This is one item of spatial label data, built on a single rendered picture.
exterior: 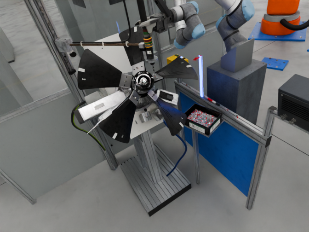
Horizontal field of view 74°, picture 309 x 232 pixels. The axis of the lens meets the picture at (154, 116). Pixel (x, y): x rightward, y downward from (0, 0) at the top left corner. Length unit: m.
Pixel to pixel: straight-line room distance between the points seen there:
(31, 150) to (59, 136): 0.25
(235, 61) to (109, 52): 0.86
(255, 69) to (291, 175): 1.09
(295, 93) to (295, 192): 1.31
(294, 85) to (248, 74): 0.57
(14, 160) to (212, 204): 1.75
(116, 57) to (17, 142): 1.12
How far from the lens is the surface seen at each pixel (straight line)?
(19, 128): 2.00
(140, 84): 1.15
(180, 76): 1.27
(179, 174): 2.06
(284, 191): 2.17
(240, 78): 1.53
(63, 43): 1.50
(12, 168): 2.23
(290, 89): 1.03
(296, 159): 2.42
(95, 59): 1.18
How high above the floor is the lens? 1.79
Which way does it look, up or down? 39 degrees down
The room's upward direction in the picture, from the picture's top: 13 degrees counter-clockwise
